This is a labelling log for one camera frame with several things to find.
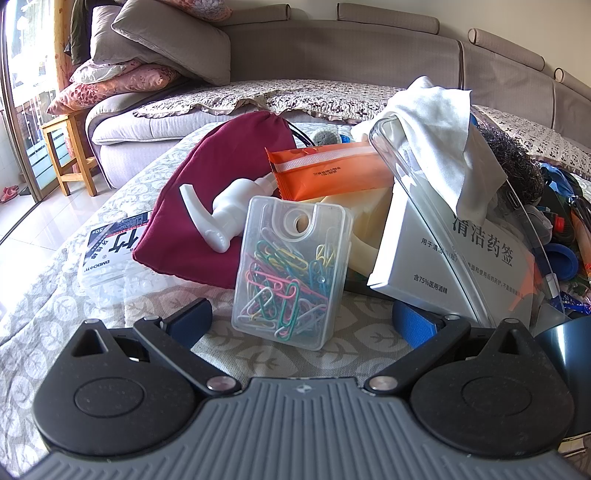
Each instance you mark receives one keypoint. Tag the dark steel wool scrubber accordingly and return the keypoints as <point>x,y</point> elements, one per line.
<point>512,157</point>

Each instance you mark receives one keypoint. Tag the short patterned sofa cover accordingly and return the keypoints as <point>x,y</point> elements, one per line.
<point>545,134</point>

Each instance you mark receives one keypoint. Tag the orange wet wipes packet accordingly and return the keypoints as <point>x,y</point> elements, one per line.
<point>332,175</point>

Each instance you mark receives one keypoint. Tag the white spray trigger head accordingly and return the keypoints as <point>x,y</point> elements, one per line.
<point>231,207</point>

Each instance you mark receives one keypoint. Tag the cream plastic box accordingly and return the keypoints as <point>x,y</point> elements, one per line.
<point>364,217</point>

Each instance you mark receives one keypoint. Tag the clear paper clip box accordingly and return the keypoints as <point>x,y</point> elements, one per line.
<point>291,277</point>

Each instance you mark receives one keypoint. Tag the wooden post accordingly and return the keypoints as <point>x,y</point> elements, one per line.
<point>61,41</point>

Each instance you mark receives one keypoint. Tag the grey round brush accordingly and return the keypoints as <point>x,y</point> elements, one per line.
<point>325,137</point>

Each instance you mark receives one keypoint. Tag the small grey cushion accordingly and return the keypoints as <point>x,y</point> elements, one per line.
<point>104,37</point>

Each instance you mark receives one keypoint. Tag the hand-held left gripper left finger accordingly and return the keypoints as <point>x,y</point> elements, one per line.
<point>191,321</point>

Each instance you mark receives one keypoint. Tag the wooden stool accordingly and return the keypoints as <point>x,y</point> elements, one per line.
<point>60,129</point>

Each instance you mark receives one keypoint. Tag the pale silky pillow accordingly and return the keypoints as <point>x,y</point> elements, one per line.
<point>99,71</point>

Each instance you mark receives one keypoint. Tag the blue bottle cap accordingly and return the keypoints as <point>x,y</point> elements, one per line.
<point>561,261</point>

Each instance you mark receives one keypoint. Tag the blue plastic item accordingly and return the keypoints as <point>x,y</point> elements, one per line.
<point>472,117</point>

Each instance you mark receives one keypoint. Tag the long patterned sofa cover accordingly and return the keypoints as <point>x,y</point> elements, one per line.
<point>286,99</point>

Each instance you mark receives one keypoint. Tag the purple floral pillow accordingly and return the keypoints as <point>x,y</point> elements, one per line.
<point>210,7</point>

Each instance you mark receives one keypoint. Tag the leaf patterned cloth desktop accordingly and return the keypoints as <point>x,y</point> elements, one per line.
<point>46,341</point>

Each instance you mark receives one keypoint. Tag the dark hanging clothing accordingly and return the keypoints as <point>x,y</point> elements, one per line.
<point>79,27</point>

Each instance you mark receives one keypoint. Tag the clear plastic container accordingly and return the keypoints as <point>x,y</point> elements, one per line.
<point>392,152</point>

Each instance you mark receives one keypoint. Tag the large grey cushion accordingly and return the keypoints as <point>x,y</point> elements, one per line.
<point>175,41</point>

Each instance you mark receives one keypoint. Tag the pink floral pillow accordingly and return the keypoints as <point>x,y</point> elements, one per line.
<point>115,87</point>

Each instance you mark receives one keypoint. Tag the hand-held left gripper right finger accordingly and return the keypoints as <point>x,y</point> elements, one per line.
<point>411,323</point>

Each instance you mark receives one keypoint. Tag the grey sofa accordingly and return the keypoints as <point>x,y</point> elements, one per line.
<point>323,50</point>

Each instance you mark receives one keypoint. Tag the white cloth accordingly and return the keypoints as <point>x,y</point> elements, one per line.
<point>438,129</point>

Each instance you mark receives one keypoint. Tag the white cardboard box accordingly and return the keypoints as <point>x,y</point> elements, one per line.
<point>415,258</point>

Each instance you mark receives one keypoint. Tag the pink slippers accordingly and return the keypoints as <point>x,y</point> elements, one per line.
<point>8,194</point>

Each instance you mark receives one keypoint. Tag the clear packet with dark label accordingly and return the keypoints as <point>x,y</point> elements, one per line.
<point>111,258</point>

